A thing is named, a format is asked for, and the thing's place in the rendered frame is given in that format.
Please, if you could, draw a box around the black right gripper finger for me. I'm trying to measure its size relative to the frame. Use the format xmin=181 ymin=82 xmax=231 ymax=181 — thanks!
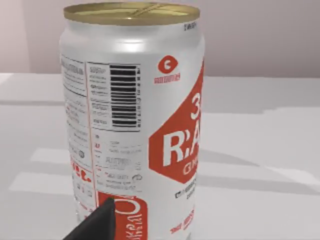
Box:
xmin=61 ymin=197 xmax=117 ymax=240

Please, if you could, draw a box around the red and white can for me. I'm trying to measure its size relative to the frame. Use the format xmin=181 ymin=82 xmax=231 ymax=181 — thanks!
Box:
xmin=58 ymin=1 xmax=207 ymax=240

